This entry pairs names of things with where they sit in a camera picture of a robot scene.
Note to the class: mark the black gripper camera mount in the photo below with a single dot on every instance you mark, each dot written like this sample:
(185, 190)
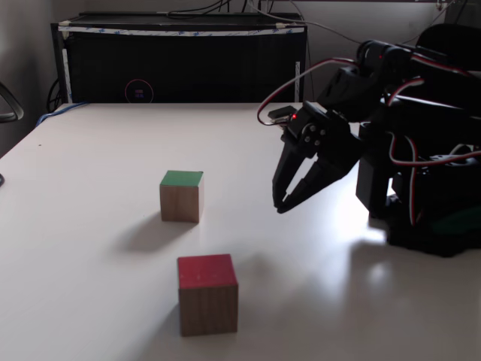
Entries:
(282, 112)

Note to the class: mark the green-topped wooden cube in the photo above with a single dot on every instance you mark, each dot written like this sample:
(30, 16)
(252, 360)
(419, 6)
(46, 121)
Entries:
(180, 203)

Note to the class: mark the black glass computer case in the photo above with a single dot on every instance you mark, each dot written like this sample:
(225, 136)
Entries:
(188, 64)

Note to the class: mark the gray chair armrest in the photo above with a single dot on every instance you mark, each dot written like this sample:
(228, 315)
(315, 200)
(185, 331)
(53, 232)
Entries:
(17, 109)

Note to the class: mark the red-topped wooden cube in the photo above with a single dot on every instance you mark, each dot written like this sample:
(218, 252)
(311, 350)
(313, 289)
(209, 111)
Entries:
(208, 308)

